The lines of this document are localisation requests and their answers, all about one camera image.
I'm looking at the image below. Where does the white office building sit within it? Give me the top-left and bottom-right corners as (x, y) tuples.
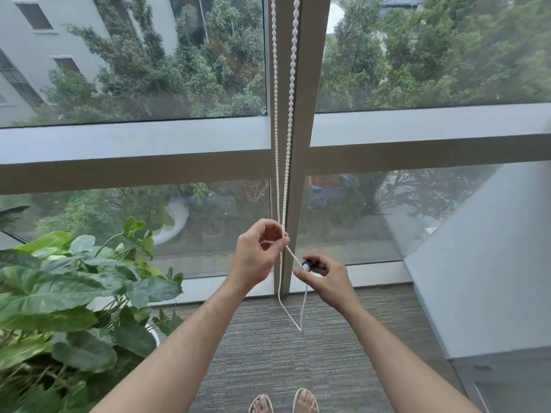
(0, 0), (180, 125)

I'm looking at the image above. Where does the person's right forearm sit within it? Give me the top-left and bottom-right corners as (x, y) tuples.
(344, 305), (483, 413)

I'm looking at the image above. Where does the person's right foot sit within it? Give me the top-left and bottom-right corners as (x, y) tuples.
(292, 387), (320, 413)

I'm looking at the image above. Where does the person's right hand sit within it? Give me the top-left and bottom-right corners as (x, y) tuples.
(292, 253), (360, 317)

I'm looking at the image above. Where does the group of green trees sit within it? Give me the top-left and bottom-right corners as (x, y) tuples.
(17, 0), (551, 125)

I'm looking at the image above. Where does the grey window frame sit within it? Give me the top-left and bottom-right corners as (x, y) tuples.
(0, 0), (551, 304)

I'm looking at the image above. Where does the person's left hand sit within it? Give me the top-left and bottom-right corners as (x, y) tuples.
(228, 218), (292, 295)

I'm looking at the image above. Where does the grey cabinet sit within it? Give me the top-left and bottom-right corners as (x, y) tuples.
(447, 350), (551, 413)

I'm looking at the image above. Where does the person's left forearm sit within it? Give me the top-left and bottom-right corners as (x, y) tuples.
(90, 281), (250, 413)

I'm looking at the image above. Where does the person's left foot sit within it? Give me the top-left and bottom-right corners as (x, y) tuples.
(248, 394), (274, 413)

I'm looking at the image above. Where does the green leafy potted plant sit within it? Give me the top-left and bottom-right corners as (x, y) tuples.
(0, 205), (185, 413)

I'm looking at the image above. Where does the person's foot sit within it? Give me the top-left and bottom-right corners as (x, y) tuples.
(248, 394), (274, 413)
(292, 387), (320, 413)

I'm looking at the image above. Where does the white beaded blind chain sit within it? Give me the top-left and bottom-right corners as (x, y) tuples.
(269, 0), (310, 332)

